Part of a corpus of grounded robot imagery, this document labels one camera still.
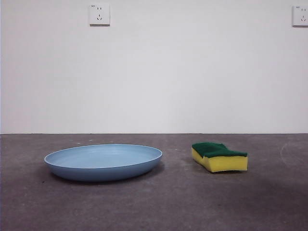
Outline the blue round plate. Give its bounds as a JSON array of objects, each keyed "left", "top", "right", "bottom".
[{"left": 44, "top": 143, "right": 163, "bottom": 182}]

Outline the yellow sponge with green scourer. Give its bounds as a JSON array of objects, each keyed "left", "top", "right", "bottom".
[{"left": 191, "top": 141, "right": 249, "bottom": 174}]

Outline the white wall socket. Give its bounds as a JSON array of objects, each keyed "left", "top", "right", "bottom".
[
  {"left": 89, "top": 2, "right": 111, "bottom": 26},
  {"left": 292, "top": 5, "right": 308, "bottom": 27}
]

